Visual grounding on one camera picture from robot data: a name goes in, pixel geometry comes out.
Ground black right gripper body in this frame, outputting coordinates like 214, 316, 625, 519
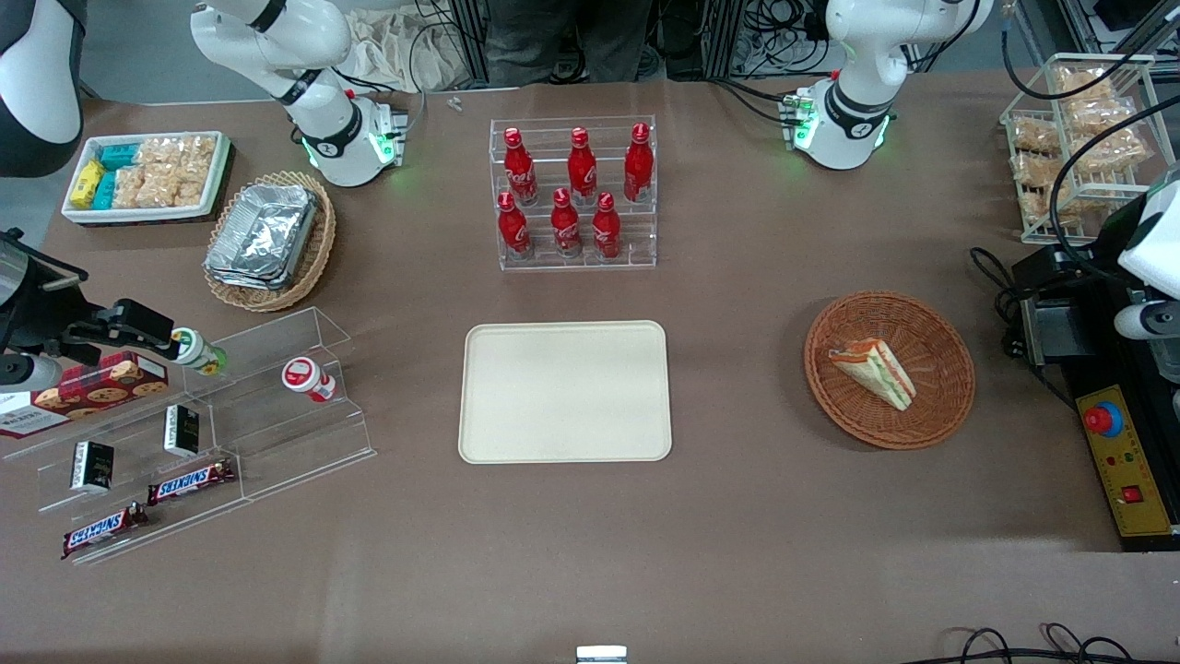
0, 231, 91, 359

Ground light wicker basket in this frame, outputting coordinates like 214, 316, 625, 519
203, 171, 337, 313

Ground white snack tray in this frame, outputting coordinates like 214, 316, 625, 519
61, 131, 231, 226

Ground cream plastic tray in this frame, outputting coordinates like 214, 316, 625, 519
458, 320, 673, 464

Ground triangular sandwich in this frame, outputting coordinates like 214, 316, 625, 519
828, 338, 917, 412

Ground brown wicker basket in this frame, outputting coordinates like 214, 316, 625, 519
804, 291, 976, 451

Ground red chocolate chip cookie box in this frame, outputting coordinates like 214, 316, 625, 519
0, 351, 171, 440

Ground green sunflower lid cup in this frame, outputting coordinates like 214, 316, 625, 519
171, 328, 229, 377

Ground small black chocolate box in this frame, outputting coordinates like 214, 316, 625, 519
164, 405, 201, 459
71, 441, 116, 493

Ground yellow snack packet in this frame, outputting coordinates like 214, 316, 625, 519
71, 160, 105, 209

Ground clear rice cracker bag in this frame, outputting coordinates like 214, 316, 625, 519
175, 159, 215, 208
112, 166, 148, 210
138, 166, 182, 209
138, 136, 218, 172

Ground stacked aluminium foil trays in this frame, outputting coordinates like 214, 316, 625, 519
205, 184, 320, 291

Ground Snickers chocolate bar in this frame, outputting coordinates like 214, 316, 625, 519
61, 503, 149, 561
147, 458, 238, 507

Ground red lid yogurt cup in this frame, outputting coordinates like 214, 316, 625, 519
281, 357, 338, 405

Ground clear acrylic stepped shelf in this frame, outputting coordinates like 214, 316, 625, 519
0, 306, 377, 566

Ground white crumpled cloth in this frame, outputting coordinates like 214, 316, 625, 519
347, 7, 473, 95

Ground red cola bottle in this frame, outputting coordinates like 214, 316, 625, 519
591, 192, 624, 261
497, 191, 534, 261
622, 123, 656, 205
566, 126, 599, 207
502, 127, 540, 207
550, 188, 584, 259

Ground clear acrylic bottle rack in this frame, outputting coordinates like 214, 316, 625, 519
489, 115, 658, 272

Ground person's dark trousers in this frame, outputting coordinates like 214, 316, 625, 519
483, 0, 657, 87

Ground clear fried snack bag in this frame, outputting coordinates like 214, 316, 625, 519
1012, 152, 1072, 187
1080, 129, 1151, 174
1009, 120, 1063, 155
1054, 65, 1115, 101
1065, 96, 1137, 136
1021, 184, 1081, 229

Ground black device box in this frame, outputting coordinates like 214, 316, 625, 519
1011, 244, 1122, 370

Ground yellow emergency stop control box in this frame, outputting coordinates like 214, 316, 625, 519
1076, 385, 1180, 540

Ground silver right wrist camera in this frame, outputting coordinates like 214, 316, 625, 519
0, 354, 64, 392

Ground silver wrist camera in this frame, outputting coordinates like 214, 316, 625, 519
1113, 301, 1180, 342
0, 354, 64, 392

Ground black cables behind table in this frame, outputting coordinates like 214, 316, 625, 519
705, 0, 835, 125

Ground black cable bundle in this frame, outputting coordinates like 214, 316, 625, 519
969, 246, 1029, 362

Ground black cable over rack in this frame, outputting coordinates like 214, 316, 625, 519
1001, 0, 1153, 102

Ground black cable on floor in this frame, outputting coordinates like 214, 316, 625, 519
920, 623, 1141, 664

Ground black looping cable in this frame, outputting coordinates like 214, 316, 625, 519
1049, 95, 1180, 273

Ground white wire rack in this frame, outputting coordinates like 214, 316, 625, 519
1000, 53, 1178, 246

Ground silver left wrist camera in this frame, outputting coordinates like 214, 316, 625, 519
1113, 301, 1180, 342

